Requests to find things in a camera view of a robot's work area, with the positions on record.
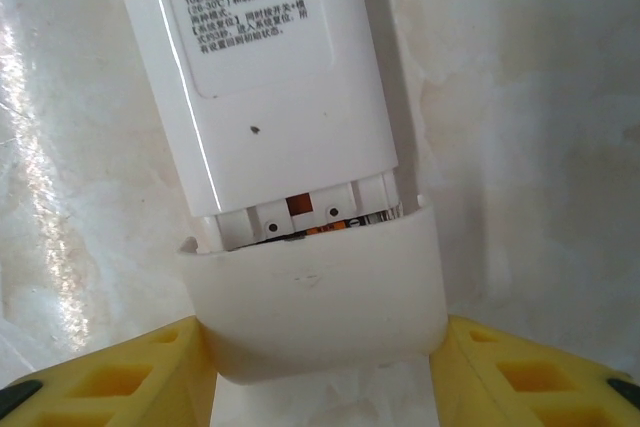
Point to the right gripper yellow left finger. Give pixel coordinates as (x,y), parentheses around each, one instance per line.
(100,387)

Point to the white battery cover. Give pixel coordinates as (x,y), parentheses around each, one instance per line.
(320,297)

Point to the white remote control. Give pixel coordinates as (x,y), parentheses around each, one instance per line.
(260,97)

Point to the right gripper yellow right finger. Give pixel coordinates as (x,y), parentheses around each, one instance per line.
(525,387)

